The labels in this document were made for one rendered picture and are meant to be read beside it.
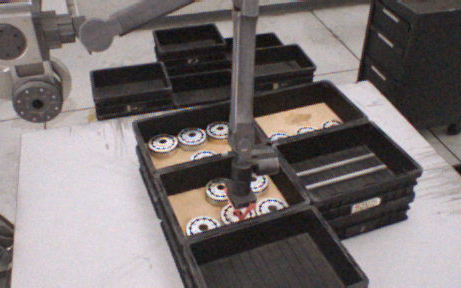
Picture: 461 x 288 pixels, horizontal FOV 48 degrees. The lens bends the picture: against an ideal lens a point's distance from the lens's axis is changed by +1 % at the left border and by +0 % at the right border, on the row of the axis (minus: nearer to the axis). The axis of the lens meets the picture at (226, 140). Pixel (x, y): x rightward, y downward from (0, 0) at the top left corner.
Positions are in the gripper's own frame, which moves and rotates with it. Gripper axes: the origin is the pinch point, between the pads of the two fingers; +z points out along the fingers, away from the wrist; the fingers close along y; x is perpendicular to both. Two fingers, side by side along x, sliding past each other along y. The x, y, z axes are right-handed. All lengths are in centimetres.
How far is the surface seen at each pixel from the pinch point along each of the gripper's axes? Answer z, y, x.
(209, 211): 6.6, 8.8, 6.0
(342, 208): 2.4, -6.1, -32.1
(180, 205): 7.0, 14.4, 13.8
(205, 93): 53, 142, -37
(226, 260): 6.3, -11.0, 7.5
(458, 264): 16, -27, -64
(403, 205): 9, -6, -56
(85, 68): 96, 264, 20
